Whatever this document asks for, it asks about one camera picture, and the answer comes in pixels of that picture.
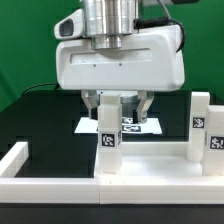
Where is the white U-shaped obstacle fence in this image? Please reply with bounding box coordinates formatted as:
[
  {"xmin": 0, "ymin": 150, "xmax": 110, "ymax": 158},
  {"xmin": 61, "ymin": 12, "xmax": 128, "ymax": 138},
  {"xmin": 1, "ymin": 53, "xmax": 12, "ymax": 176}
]
[{"xmin": 0, "ymin": 142, "xmax": 224, "ymax": 205}]

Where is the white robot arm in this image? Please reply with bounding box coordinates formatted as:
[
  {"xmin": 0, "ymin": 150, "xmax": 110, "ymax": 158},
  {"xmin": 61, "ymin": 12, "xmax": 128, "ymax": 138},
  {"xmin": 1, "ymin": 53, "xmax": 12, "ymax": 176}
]
[{"xmin": 54, "ymin": 0, "xmax": 199, "ymax": 123}]

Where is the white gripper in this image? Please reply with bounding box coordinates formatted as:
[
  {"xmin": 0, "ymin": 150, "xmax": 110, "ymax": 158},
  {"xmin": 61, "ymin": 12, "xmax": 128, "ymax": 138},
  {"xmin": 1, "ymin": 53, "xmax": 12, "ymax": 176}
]
[{"xmin": 56, "ymin": 25, "xmax": 185, "ymax": 124}]

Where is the fiducial marker sheet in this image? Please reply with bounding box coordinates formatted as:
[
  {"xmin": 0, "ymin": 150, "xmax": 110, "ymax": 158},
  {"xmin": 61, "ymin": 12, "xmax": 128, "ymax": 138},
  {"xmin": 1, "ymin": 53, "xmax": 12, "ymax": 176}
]
[{"xmin": 75, "ymin": 117, "xmax": 162, "ymax": 134}]

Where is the white square desk top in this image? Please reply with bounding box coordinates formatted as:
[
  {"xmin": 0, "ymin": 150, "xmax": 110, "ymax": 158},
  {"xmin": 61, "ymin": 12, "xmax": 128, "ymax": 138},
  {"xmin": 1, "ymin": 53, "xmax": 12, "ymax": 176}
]
[{"xmin": 94, "ymin": 142, "xmax": 202, "ymax": 178}]

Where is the black cable on table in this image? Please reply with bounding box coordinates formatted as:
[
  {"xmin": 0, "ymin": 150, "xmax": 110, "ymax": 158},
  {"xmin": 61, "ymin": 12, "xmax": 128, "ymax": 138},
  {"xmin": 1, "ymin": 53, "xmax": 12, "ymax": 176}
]
[{"xmin": 21, "ymin": 82, "xmax": 61, "ymax": 98}]

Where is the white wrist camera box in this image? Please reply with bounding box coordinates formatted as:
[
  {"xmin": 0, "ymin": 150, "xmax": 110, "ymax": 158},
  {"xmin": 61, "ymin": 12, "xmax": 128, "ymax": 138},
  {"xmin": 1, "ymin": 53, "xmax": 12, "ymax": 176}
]
[{"xmin": 54, "ymin": 9, "xmax": 84, "ymax": 40}]

